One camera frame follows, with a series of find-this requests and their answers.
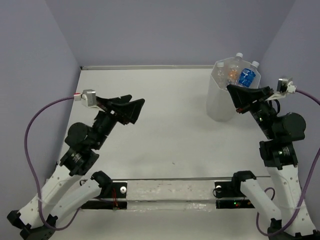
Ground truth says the blue label water bottle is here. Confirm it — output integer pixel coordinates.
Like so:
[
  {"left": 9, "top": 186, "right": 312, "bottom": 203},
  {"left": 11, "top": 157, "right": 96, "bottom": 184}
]
[{"left": 237, "top": 61, "right": 260, "bottom": 88}]

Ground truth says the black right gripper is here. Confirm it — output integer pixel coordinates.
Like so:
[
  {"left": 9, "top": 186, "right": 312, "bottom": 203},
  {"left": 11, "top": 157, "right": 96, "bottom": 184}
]
[{"left": 227, "top": 82, "right": 277, "bottom": 139}]

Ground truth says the clear capless bottle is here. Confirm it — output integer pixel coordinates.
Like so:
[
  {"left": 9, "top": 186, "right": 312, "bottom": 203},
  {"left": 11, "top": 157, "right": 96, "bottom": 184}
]
[{"left": 226, "top": 52, "right": 243, "bottom": 85}]

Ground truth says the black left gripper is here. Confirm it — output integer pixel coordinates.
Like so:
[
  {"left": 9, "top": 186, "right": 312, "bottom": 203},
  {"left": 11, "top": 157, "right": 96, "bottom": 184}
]
[{"left": 91, "top": 94, "right": 146, "bottom": 150}]

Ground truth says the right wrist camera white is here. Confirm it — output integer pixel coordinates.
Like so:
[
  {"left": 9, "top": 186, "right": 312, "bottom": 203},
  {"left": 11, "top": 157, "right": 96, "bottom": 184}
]
[{"left": 265, "top": 76, "right": 297, "bottom": 101}]

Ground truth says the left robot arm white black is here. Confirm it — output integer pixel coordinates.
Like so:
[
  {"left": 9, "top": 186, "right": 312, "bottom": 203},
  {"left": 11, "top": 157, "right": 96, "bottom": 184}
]
[{"left": 7, "top": 89, "right": 145, "bottom": 240}]

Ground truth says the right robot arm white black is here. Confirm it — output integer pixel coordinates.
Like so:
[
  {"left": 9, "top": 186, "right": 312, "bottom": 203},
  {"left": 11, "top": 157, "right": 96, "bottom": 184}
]
[{"left": 227, "top": 82, "right": 320, "bottom": 240}]

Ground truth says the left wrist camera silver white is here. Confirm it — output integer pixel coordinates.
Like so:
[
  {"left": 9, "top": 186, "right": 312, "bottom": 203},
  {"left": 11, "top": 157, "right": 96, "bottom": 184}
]
[{"left": 81, "top": 89, "right": 98, "bottom": 109}]

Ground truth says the aluminium back rail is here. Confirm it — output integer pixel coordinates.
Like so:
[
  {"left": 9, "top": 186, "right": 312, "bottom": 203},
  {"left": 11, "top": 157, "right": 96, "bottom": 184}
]
[{"left": 80, "top": 65, "right": 214, "bottom": 71}]

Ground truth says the clear bottle white cap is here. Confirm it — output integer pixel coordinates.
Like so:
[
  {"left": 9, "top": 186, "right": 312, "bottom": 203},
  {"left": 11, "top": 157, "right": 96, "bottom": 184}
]
[{"left": 215, "top": 61, "right": 226, "bottom": 88}]

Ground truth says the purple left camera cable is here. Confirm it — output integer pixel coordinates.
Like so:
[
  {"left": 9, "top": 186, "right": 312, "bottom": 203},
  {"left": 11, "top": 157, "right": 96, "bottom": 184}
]
[{"left": 23, "top": 96, "right": 83, "bottom": 231}]

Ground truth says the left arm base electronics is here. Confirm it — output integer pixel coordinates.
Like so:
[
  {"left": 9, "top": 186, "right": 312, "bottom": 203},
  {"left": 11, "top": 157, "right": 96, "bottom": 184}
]
[{"left": 80, "top": 181, "right": 128, "bottom": 211}]

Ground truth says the white front cover board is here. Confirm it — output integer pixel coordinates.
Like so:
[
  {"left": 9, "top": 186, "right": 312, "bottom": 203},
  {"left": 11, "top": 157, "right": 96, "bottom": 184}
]
[{"left": 57, "top": 174, "right": 279, "bottom": 240}]

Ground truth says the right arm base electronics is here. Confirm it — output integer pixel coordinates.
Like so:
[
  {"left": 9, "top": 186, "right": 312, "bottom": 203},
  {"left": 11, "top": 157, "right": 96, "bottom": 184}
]
[{"left": 212, "top": 181, "right": 255, "bottom": 210}]

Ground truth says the white octagonal bin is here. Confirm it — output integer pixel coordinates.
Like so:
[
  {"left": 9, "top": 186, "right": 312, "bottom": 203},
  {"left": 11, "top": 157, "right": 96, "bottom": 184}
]
[{"left": 206, "top": 56, "right": 261, "bottom": 122}]

